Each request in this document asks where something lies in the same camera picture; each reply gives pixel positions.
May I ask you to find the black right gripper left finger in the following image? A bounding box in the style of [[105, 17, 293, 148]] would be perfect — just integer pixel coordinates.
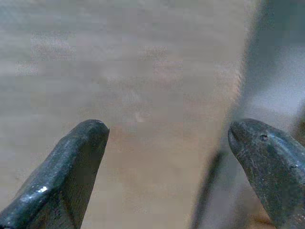
[[0, 119, 110, 229]]

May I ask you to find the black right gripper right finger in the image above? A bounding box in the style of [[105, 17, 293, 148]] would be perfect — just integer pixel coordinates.
[[227, 118, 305, 229]]

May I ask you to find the small grey steel fridge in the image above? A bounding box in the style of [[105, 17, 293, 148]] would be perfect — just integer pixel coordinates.
[[228, 0, 305, 134]]

